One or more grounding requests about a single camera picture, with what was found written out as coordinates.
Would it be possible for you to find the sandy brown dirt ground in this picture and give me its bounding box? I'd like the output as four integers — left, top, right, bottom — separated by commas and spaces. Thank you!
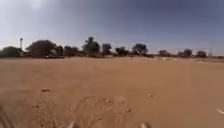
0, 55, 224, 128

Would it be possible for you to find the row of trees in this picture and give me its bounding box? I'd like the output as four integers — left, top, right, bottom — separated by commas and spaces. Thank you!
0, 36, 208, 60

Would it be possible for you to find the robot's own part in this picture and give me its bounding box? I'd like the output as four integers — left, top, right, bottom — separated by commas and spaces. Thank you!
67, 121, 79, 128
140, 121, 152, 128

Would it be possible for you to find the pale tower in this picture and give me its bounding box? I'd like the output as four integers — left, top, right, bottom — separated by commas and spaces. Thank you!
19, 37, 24, 51

